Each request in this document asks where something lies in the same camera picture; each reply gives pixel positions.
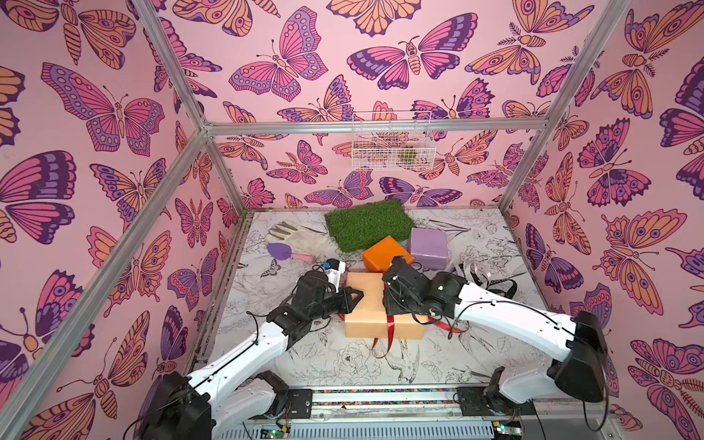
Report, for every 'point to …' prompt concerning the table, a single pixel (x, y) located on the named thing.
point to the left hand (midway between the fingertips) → (366, 293)
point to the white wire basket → (392, 151)
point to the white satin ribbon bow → (475, 272)
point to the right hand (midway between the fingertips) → (389, 299)
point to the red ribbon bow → (390, 329)
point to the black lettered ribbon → (511, 295)
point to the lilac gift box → (428, 247)
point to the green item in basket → (408, 155)
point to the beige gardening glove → (300, 239)
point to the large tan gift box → (368, 319)
